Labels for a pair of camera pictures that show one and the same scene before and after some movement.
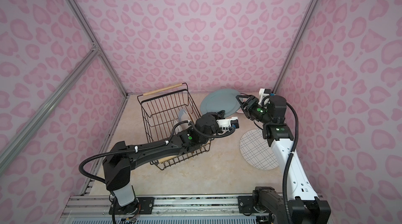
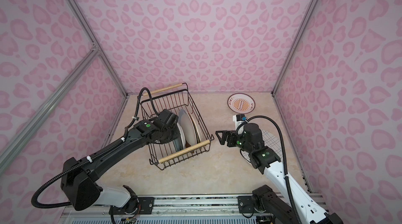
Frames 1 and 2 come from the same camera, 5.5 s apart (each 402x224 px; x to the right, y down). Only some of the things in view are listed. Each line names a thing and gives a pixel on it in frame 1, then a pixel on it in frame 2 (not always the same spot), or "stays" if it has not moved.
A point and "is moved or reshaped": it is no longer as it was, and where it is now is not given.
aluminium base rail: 95,209 stays
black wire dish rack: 162,110 stays
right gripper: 252,99 → 232,134
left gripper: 220,115 → 177,134
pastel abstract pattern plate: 183,115 stays
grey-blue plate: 218,100 is moved or reshaped
